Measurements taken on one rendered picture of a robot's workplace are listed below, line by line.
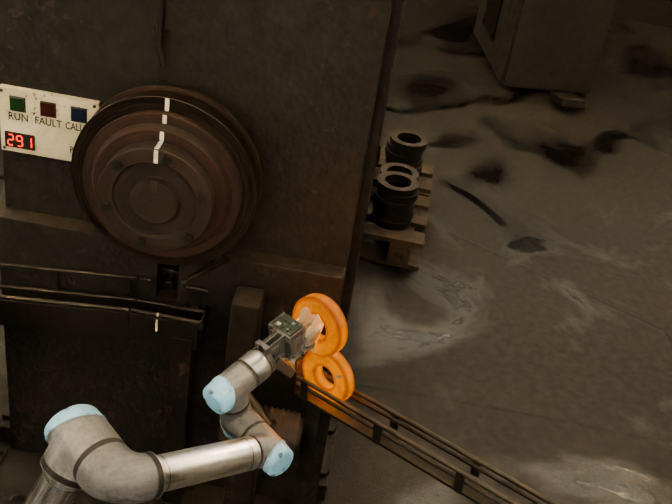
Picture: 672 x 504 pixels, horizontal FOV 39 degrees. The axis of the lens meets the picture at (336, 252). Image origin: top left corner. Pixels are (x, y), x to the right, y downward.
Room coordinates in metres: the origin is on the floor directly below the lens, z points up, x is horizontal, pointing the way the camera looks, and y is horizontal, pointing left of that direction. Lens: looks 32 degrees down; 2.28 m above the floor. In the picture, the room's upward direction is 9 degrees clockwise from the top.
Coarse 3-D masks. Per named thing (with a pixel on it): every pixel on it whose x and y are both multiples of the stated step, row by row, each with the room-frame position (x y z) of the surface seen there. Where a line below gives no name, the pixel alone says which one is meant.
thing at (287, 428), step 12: (264, 408) 1.93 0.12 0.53; (276, 408) 1.94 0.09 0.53; (276, 420) 1.90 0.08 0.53; (288, 420) 1.90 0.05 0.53; (300, 420) 1.92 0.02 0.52; (276, 432) 1.87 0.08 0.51; (288, 432) 1.87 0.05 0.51; (300, 432) 1.89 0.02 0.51; (288, 444) 1.85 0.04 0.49; (228, 480) 1.87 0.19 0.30; (240, 480) 1.87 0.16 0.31; (252, 480) 1.87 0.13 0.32; (228, 492) 1.87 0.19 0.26; (240, 492) 1.87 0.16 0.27; (252, 492) 1.88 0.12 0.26
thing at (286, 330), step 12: (276, 324) 1.74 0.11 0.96; (288, 324) 1.75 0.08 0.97; (300, 324) 1.75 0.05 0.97; (276, 336) 1.72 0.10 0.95; (288, 336) 1.71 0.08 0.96; (300, 336) 1.73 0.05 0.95; (264, 348) 1.67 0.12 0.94; (276, 348) 1.69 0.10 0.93; (288, 348) 1.71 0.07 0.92; (300, 348) 1.74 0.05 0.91
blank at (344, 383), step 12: (312, 360) 1.92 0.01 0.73; (324, 360) 1.90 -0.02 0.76; (336, 360) 1.88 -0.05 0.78; (312, 372) 1.91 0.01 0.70; (336, 372) 1.87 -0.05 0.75; (348, 372) 1.87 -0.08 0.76; (324, 384) 1.90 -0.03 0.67; (336, 384) 1.87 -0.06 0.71; (348, 384) 1.85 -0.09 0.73; (336, 396) 1.86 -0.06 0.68; (348, 396) 1.86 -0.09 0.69
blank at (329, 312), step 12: (300, 300) 1.87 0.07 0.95; (312, 300) 1.85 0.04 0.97; (324, 300) 1.84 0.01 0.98; (300, 312) 1.86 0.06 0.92; (312, 312) 1.84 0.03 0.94; (324, 312) 1.82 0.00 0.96; (336, 312) 1.82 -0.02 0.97; (324, 324) 1.82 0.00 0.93; (336, 324) 1.80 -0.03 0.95; (324, 336) 1.84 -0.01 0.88; (336, 336) 1.79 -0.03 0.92; (312, 348) 1.83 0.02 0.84; (324, 348) 1.81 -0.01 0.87; (336, 348) 1.79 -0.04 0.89
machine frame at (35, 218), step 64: (0, 0) 2.19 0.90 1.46; (64, 0) 2.19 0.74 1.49; (128, 0) 2.18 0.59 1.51; (192, 0) 2.18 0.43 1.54; (256, 0) 2.18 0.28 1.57; (320, 0) 2.17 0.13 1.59; (384, 0) 2.17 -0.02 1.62; (0, 64) 2.19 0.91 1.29; (64, 64) 2.19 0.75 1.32; (128, 64) 2.18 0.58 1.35; (192, 64) 2.18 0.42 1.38; (256, 64) 2.18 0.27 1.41; (320, 64) 2.17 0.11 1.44; (384, 64) 2.25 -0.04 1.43; (256, 128) 2.18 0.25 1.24; (320, 128) 2.17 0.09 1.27; (64, 192) 2.19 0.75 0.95; (320, 192) 2.17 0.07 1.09; (0, 256) 2.14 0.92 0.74; (64, 256) 2.13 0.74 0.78; (128, 256) 2.13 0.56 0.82; (256, 256) 2.15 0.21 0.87; (320, 256) 2.17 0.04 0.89; (64, 384) 2.13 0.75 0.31; (128, 384) 2.13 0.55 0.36
